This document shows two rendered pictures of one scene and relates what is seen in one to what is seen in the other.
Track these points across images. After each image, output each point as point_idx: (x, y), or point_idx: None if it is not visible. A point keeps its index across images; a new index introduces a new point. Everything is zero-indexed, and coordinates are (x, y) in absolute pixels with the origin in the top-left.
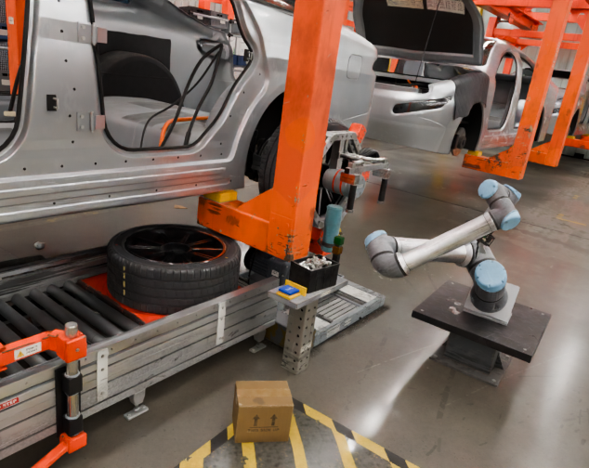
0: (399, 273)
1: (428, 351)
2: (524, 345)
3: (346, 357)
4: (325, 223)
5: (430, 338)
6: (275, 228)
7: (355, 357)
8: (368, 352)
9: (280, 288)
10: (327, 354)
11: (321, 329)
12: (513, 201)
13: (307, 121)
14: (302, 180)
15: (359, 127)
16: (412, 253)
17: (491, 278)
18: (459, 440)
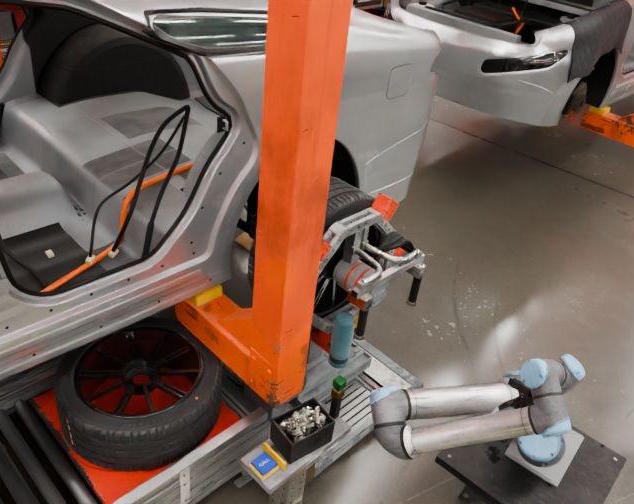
0: (405, 458)
1: (460, 483)
2: None
3: (352, 496)
4: (332, 336)
5: None
6: (256, 368)
7: (363, 494)
8: (381, 485)
9: (252, 461)
10: (329, 489)
11: (326, 454)
12: (571, 384)
13: (284, 265)
14: (284, 328)
15: (388, 203)
16: (423, 437)
17: (538, 447)
18: None
